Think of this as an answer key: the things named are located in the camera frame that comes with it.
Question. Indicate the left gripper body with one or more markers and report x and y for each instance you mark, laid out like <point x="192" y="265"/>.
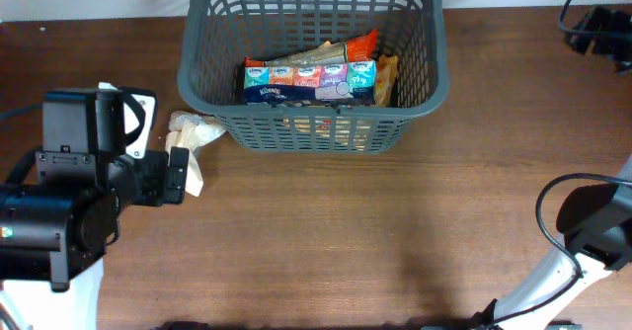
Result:
<point x="157" y="181"/>

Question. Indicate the beige plastic bag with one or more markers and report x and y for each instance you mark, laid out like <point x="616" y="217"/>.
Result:
<point x="192" y="132"/>

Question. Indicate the beige snack bag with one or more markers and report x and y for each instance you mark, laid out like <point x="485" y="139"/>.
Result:
<point x="386" y="74"/>

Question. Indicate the grey plastic shopping basket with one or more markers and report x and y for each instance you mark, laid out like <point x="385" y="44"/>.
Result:
<point x="220" y="34"/>

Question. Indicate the tissue multipack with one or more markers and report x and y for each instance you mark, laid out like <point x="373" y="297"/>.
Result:
<point x="349" y="83"/>

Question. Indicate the spaghetti pack orange ends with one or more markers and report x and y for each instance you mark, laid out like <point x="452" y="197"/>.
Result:
<point x="357" y="49"/>

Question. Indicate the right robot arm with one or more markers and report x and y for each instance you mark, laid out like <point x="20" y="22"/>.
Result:
<point x="594" y="241"/>

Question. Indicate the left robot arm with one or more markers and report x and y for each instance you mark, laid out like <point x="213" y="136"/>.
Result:
<point x="61" y="203"/>

